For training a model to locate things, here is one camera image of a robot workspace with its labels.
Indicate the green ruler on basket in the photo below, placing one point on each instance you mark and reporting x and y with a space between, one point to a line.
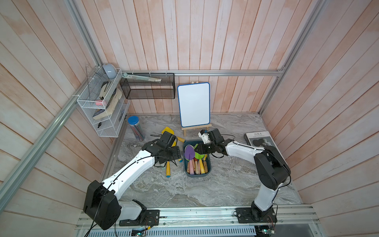
140 78

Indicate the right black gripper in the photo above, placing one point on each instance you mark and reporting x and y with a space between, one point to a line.
201 148

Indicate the blue lid pencil tube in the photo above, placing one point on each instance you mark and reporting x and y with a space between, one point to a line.
134 123

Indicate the yellow scoop orange handle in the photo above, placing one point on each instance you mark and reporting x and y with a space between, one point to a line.
169 130

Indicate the white board blue frame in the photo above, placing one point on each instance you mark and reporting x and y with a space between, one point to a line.
194 104

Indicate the black cover book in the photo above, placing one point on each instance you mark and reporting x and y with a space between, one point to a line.
259 140

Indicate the lime shovel wooden handle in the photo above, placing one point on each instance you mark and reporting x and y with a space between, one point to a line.
197 169

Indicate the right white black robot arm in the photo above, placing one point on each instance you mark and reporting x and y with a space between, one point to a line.
272 169

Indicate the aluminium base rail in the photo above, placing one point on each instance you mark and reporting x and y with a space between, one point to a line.
212 221

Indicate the small wooden easel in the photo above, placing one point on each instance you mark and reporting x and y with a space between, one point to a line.
185 129

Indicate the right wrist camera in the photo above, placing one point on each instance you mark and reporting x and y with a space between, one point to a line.
203 134

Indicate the purple shovel pink handle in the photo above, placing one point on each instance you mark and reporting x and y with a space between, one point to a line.
189 156

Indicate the grey round object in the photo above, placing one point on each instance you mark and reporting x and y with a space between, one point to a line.
110 71

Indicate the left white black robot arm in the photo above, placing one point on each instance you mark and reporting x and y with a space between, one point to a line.
102 198

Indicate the yellow shovel orange handle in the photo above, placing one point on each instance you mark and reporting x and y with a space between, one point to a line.
174 144

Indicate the yellow shovel blue tip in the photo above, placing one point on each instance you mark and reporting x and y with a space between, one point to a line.
168 170

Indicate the book in wire shelf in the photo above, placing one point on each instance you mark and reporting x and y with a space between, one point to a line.
102 113

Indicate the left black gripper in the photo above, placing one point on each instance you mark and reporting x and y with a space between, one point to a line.
176 154

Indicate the black mesh wall basket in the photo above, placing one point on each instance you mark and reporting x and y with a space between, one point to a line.
166 89

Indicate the white wire shelf rack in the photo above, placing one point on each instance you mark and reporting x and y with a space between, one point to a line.
99 87

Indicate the yellow shovel wooden handle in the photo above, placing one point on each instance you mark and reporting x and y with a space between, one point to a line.
205 166

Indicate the pink item in shelf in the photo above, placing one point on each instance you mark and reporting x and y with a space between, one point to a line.
100 103

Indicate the green trowel yellow handle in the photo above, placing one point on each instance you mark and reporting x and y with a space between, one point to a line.
199 157

